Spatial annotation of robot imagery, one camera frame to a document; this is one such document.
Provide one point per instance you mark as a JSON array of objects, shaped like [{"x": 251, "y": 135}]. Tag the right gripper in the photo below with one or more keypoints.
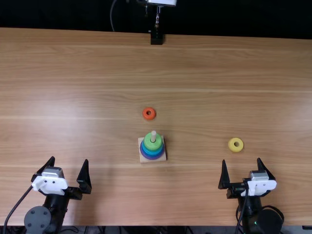
[{"x": 235, "y": 190}]

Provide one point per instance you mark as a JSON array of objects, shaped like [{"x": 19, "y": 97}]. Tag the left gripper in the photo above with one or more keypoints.
[{"x": 73, "y": 193}]

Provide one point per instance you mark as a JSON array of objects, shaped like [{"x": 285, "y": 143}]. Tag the black clamp stand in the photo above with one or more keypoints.
[{"x": 157, "y": 39}]

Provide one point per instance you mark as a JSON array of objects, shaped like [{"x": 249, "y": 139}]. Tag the wooden peg base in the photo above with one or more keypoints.
[{"x": 163, "y": 159}]

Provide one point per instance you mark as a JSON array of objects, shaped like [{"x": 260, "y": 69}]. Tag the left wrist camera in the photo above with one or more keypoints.
[{"x": 51, "y": 182}]

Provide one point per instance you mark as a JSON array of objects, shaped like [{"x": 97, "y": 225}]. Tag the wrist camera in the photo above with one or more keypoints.
[
  {"x": 260, "y": 185},
  {"x": 51, "y": 182}
]

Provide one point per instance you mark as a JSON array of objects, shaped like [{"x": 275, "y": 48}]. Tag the grey box device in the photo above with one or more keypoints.
[{"x": 162, "y": 2}]

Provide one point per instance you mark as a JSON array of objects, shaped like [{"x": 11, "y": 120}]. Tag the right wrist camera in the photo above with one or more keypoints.
[{"x": 260, "y": 185}]

